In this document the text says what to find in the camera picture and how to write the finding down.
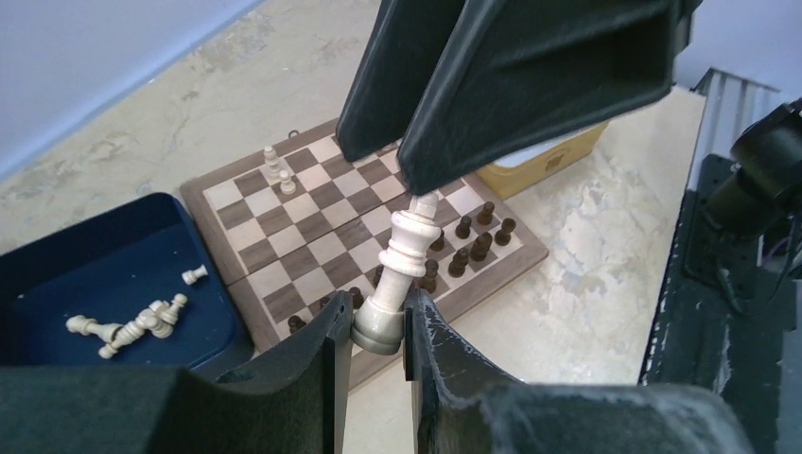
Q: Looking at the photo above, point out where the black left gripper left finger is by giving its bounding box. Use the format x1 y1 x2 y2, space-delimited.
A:
1 290 353 453

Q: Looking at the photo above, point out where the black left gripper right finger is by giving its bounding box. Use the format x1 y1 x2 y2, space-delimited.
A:
404 289 752 453

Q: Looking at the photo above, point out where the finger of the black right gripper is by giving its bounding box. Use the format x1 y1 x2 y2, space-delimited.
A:
336 0 464 162
399 1 698 195

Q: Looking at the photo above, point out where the light wooden king piece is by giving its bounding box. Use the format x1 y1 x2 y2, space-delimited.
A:
351 193 441 356

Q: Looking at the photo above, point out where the dark chess piece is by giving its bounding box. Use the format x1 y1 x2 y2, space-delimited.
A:
494 218 516 246
418 259 439 294
447 248 470 278
454 216 472 239
476 201 496 226
469 232 493 262

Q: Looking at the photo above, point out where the wooden chess board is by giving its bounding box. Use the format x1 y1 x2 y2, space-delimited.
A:
181 122 548 353

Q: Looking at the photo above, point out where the light wooden pawn on board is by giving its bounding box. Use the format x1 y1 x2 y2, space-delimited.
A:
279 170 296 195

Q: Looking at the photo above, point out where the gold metal tin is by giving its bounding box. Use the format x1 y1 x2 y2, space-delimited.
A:
476 121 609 199

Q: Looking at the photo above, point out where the light piece lying middle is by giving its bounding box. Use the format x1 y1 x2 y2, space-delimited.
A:
97 293 188 359

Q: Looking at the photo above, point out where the light piece lying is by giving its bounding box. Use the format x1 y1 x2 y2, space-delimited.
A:
65 315 123 343
97 293 188 359

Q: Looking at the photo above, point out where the light pawn in tray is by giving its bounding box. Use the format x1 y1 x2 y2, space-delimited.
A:
182 265 208 286

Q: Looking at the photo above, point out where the light wooden tall piece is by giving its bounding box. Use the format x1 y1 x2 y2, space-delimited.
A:
262 146 287 182

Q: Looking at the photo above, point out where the light piece lying left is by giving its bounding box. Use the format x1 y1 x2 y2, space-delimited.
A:
65 315 123 343

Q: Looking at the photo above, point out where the dark blue tray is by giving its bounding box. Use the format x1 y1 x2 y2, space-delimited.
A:
1 193 253 379

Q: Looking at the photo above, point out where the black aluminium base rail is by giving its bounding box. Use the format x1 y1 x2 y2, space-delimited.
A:
638 68 802 454

